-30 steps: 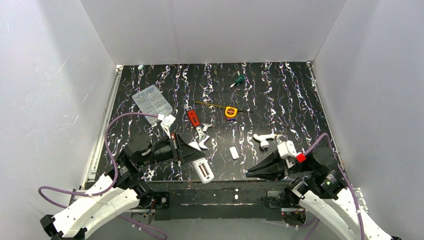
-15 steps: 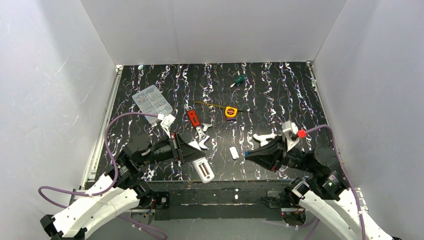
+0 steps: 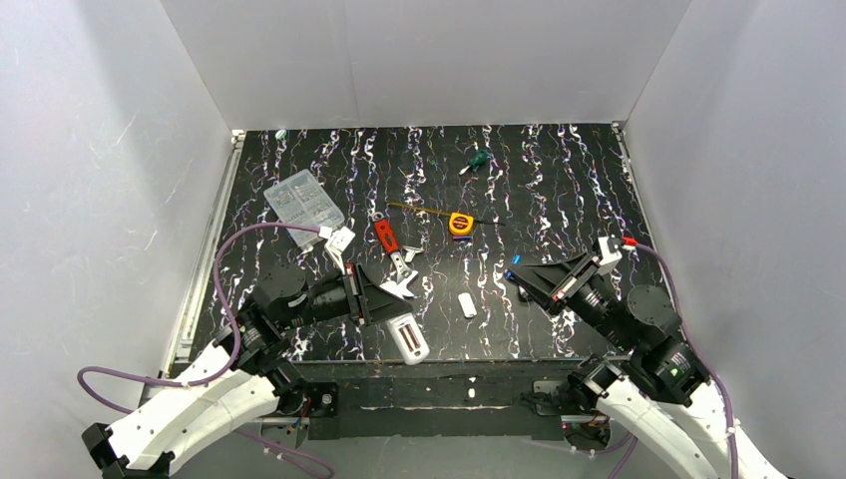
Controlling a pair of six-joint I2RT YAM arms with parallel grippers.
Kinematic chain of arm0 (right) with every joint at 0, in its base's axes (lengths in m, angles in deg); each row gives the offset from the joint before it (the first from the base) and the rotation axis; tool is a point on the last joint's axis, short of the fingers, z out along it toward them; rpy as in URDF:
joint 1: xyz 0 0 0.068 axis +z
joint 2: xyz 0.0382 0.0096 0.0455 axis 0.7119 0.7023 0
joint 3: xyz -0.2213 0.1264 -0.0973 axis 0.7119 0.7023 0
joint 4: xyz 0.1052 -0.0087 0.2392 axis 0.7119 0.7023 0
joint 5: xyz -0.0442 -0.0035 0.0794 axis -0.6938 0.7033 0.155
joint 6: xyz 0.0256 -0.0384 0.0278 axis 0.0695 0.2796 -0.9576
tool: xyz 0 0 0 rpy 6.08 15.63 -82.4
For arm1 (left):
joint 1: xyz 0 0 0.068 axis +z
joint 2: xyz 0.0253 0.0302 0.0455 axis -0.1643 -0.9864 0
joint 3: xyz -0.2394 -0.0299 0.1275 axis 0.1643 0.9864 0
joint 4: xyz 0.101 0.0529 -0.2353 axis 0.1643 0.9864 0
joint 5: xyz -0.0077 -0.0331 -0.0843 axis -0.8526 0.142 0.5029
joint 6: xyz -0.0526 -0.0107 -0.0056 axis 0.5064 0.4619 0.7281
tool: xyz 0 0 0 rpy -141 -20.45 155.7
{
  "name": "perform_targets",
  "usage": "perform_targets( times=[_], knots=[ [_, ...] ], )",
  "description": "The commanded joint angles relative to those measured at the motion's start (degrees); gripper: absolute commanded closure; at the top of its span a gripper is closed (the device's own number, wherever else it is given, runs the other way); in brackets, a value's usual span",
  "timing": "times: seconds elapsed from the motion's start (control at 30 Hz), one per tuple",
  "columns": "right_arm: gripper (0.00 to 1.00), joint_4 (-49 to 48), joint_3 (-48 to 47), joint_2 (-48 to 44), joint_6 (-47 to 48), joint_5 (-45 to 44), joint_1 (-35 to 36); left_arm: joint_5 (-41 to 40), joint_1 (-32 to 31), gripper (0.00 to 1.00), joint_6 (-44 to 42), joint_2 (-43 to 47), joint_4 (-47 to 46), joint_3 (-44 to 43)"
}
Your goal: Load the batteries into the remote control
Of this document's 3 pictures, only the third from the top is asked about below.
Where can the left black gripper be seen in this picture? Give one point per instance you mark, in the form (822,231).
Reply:
(357,293)

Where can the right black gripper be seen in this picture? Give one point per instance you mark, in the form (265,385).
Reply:
(574,275)

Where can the white remote control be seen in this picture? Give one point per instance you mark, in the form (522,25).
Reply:
(408,338)

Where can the blue AAA battery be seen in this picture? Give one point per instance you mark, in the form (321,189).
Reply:
(508,272)

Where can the white battery cover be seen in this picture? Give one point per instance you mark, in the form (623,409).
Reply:
(467,305)

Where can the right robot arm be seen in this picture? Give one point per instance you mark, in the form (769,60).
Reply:
(662,394)

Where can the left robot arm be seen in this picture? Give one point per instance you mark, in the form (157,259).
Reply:
(244,373)

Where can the red adjustable wrench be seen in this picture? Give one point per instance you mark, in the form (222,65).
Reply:
(404,273)

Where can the yellow tape measure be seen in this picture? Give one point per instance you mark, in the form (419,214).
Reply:
(459,224)

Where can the clear plastic screw box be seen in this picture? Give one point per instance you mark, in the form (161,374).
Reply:
(301,200)

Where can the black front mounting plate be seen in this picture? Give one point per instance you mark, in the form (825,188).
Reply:
(449,398)

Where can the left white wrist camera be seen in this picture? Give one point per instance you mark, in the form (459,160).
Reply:
(336,243)

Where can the green handled screwdriver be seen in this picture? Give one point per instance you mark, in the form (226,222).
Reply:
(479,159)

